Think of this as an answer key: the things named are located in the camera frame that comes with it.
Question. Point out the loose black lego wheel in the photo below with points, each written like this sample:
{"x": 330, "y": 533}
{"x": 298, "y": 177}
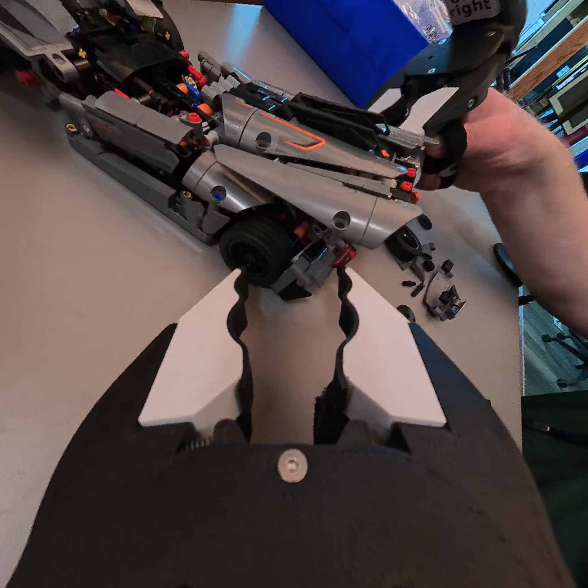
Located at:
{"x": 404, "y": 243}

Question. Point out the small grey lego subassembly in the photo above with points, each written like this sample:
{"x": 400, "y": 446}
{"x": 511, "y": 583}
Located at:
{"x": 448, "y": 301}

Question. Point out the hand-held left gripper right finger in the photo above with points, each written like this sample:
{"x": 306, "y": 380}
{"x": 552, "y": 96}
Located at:
{"x": 395, "y": 367}

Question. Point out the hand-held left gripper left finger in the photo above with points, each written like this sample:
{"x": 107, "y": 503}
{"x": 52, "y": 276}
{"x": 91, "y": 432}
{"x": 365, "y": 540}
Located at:
{"x": 197, "y": 367}

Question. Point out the clear plastic bags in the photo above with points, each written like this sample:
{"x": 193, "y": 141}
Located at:
{"x": 422, "y": 18}

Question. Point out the person's right forearm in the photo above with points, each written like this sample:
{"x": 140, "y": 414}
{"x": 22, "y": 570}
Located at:
{"x": 551, "y": 252}

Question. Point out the grey lego car chassis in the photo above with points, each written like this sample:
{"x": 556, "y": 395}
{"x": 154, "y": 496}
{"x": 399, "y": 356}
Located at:
{"x": 257, "y": 248}

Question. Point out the person's right hand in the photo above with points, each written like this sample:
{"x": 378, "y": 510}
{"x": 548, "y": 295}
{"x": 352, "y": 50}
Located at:
{"x": 505, "y": 147}

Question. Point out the blue storage bin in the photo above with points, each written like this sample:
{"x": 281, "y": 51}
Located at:
{"x": 344, "y": 36}

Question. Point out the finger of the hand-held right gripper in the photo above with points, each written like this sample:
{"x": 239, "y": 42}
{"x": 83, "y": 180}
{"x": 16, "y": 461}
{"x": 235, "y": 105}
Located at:
{"x": 432, "y": 108}
{"x": 374, "y": 107}

